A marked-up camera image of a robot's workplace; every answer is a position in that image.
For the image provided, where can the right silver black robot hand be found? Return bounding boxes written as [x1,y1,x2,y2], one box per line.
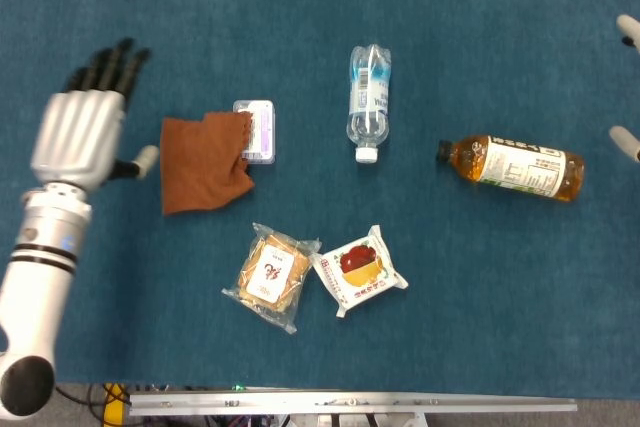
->
[608,14,640,164]

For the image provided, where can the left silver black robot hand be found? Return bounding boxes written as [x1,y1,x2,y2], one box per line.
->
[29,37,161,193]

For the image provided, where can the brown cloth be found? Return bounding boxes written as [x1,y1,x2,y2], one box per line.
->
[159,110,256,217]

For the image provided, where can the amber tea bottle white label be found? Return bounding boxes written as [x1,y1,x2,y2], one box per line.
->
[435,134,586,203]

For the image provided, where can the clear plastic box with label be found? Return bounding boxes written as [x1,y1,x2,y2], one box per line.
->
[232,99,277,166]

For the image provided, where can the clear bread slices pack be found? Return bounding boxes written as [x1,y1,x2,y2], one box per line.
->
[221,221,323,336]

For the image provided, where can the white snack packet fruit print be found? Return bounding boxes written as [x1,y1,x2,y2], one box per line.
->
[309,225,410,319]

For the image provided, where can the blue carpet table cover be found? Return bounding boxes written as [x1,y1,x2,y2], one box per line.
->
[0,0,640,401]

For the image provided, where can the clear water bottle white cap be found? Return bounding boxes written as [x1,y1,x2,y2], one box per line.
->
[346,44,391,164]

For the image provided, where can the yellow floor strip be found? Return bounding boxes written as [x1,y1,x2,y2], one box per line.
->
[102,382,132,427]

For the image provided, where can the black floor cables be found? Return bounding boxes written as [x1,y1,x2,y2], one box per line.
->
[47,380,132,421]

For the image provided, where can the aluminium profile rail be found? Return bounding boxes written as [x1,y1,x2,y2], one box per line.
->
[128,387,579,417]

